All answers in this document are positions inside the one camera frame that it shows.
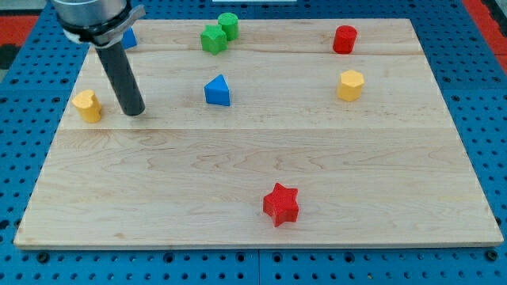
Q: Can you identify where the yellow heart block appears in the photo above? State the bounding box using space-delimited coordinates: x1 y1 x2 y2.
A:
71 89 101 124

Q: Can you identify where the blue cube block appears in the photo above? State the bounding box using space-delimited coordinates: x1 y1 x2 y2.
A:
121 28 138 50

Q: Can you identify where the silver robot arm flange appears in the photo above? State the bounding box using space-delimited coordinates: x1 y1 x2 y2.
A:
49 0 146 48

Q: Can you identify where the red star block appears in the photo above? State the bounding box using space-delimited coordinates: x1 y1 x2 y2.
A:
263 183 299 227

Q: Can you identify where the light wooden board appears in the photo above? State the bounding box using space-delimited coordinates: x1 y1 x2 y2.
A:
14 19 504 250

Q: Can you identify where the green cylinder block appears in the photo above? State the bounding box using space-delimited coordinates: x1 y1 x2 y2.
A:
218 12 239 41

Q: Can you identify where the red cylinder block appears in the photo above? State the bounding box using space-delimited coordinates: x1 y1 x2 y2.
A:
333 25 358 54

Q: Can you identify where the green star block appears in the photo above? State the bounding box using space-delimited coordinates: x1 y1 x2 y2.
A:
200 25 227 55

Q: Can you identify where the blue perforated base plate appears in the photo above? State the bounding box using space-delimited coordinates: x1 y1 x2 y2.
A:
1 1 506 284

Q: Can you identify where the blue triangle block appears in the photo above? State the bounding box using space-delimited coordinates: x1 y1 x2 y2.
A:
204 74 231 106

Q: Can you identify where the yellow hexagon block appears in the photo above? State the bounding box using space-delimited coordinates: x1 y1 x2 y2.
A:
337 70 365 102

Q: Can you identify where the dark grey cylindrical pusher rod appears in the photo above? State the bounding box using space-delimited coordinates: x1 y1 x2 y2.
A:
97 42 145 116

